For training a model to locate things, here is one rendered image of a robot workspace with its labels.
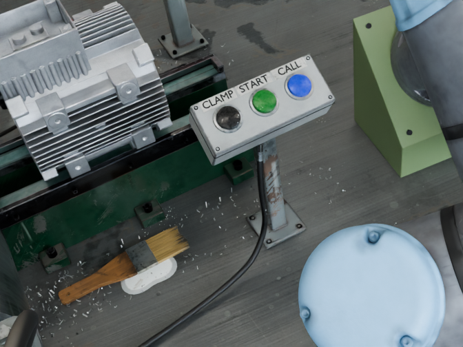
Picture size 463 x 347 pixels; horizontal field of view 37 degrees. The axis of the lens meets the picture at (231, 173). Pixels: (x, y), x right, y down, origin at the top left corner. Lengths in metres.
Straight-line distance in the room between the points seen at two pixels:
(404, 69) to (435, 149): 0.14
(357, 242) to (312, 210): 0.72
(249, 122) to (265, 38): 0.57
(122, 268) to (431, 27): 0.78
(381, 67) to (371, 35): 0.05
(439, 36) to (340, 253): 0.12
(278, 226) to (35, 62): 0.42
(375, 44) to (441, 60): 0.72
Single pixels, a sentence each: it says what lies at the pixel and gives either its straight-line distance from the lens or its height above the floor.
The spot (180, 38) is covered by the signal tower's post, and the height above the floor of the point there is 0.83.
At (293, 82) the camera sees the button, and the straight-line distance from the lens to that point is 0.87.
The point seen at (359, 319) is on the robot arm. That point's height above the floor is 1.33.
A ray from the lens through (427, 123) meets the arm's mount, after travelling 1.09.
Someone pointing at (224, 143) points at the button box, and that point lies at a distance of 0.84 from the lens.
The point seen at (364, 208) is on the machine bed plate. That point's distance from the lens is 1.08.
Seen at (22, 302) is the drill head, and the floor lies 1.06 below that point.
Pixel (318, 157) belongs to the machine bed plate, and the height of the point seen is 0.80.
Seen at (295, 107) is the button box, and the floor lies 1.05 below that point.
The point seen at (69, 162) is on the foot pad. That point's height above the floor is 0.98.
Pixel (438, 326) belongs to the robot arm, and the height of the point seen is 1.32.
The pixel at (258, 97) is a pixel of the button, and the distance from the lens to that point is 0.85.
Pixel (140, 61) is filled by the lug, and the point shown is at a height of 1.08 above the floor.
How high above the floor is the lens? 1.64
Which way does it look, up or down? 47 degrees down
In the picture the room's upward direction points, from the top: 12 degrees counter-clockwise
